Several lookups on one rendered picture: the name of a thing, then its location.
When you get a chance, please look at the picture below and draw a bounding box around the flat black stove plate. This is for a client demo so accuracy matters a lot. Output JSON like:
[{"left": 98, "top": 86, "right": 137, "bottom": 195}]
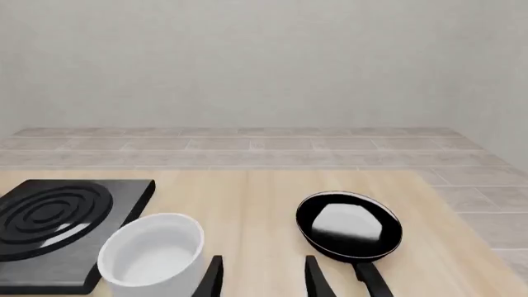
[{"left": 0, "top": 178, "right": 157, "bottom": 295}]

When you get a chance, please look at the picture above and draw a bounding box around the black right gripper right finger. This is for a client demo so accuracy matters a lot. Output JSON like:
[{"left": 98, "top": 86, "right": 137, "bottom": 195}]
[{"left": 305, "top": 255, "right": 338, "bottom": 297}]

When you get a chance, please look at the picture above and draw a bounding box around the black frying pan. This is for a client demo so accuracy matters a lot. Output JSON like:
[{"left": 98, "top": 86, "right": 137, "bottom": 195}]
[{"left": 295, "top": 191, "right": 403, "bottom": 297}]

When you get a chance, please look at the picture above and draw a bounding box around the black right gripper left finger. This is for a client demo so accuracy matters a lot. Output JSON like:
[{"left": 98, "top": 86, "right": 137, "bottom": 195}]
[{"left": 191, "top": 255, "right": 224, "bottom": 297}]

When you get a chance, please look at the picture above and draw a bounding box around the white bowl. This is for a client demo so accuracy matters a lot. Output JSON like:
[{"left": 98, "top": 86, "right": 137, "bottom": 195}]
[{"left": 97, "top": 212, "right": 205, "bottom": 297}]

